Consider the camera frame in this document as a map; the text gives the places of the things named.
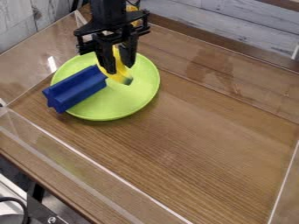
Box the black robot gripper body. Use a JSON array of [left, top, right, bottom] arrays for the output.
[[73, 0, 149, 54]]

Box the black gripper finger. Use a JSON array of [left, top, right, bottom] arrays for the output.
[[117, 28, 137, 68], [93, 36, 117, 74]]

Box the yellow toy banana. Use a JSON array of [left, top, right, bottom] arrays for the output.
[[97, 46, 133, 86]]

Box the green plastic plate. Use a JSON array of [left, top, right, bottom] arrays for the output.
[[50, 52, 160, 121]]

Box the blue plastic block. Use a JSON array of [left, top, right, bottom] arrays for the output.
[[41, 66, 106, 113]]

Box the clear acrylic front wall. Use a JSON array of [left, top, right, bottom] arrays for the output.
[[0, 108, 192, 224]]

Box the black cable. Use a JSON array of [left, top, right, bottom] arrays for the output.
[[0, 195, 33, 224]]

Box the black metal mount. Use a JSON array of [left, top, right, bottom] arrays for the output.
[[26, 198, 69, 224]]

